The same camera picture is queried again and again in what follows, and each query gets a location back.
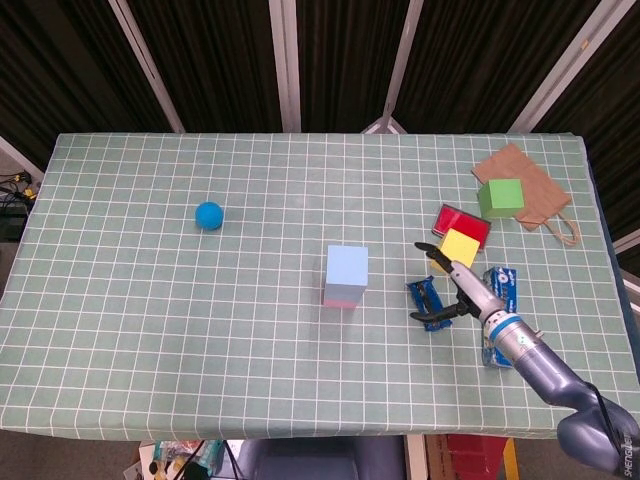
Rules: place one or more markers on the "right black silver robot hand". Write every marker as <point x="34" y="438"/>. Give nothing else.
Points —
<point x="475" y="292"/>

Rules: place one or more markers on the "yellow cube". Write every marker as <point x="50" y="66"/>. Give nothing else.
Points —
<point x="460" y="247"/>

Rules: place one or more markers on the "green cube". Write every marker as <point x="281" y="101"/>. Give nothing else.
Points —
<point x="500" y="197"/>

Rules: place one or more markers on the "light blue cube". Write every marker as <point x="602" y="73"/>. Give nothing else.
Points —
<point x="342" y="297"/>
<point x="347" y="267"/>

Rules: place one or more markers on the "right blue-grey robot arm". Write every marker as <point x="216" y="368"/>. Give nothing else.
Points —
<point x="545" y="367"/>

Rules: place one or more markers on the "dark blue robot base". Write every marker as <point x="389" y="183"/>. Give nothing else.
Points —
<point x="320" y="460"/>

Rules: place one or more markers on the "long blue snack package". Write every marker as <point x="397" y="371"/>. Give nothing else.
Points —
<point x="505" y="285"/>

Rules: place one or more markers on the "small blue snack wrapper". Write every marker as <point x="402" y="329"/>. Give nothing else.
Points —
<point x="425" y="295"/>

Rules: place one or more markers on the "red flat tin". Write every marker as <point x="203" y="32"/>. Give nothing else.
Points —
<point x="460" y="220"/>

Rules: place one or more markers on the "brown paper bag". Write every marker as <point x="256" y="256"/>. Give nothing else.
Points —
<point x="542" y="192"/>

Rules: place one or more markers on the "red box under table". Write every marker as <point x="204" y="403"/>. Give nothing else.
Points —
<point x="475" y="455"/>

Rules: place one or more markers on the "white table leg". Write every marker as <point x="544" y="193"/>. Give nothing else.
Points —
<point x="414" y="457"/>

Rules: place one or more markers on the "blue ball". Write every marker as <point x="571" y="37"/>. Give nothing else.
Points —
<point x="209" y="216"/>

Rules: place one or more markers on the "green checked tablecloth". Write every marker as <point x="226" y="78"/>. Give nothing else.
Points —
<point x="200" y="325"/>

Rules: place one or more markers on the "black pleated curtain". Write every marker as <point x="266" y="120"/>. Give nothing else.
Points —
<point x="225" y="55"/>

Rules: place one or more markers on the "white frame post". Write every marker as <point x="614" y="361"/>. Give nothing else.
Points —
<point x="400" y="65"/>
<point x="285" y="65"/>
<point x="150" y="70"/>
<point x="560" y="70"/>

